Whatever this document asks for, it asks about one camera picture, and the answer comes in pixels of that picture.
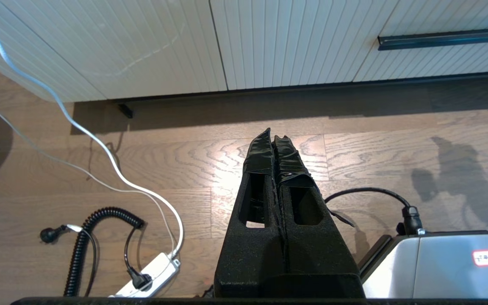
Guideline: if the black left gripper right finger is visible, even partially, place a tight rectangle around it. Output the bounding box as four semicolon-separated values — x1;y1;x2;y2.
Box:
272;135;366;297

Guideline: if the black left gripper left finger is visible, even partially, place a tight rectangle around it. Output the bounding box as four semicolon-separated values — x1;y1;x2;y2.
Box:
213;128;288;297

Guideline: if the white drawer with dark handle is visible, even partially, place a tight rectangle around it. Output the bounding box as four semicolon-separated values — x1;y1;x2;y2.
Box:
353;0;488;82

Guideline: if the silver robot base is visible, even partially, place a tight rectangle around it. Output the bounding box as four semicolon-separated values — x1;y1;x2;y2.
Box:
358;230;488;299

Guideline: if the cream TV cabinet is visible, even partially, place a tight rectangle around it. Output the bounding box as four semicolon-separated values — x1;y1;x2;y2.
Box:
0;0;488;120

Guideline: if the white power strip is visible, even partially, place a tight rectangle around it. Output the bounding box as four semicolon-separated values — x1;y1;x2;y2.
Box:
109;252;181;298

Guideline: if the thick white cable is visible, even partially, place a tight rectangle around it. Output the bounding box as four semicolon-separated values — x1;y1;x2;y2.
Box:
0;0;184;260

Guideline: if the black looped floor cable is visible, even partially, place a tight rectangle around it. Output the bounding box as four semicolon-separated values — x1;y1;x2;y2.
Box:
324;187;425;236

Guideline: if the coiled black cable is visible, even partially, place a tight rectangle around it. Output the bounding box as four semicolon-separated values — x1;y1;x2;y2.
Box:
63;206;154;297

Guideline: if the black plug with thin cable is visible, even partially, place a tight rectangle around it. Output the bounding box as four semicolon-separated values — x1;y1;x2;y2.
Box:
39;224;99;297

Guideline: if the thin white cable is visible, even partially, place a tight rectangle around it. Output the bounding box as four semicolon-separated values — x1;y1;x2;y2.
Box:
0;90;177;255

